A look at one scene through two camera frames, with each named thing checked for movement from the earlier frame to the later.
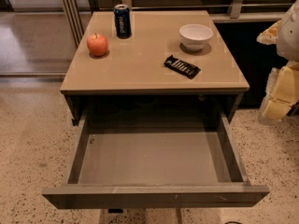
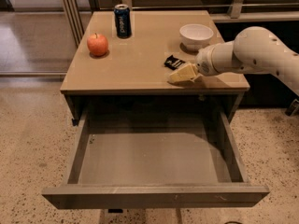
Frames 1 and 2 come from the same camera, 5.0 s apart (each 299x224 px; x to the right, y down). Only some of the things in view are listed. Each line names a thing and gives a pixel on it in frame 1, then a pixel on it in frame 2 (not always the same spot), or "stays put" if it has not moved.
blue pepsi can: [122, 21] stays put
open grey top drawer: [163, 159] stays put
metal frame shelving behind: [224, 3] stays put
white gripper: [290, 35] -> [204, 63]
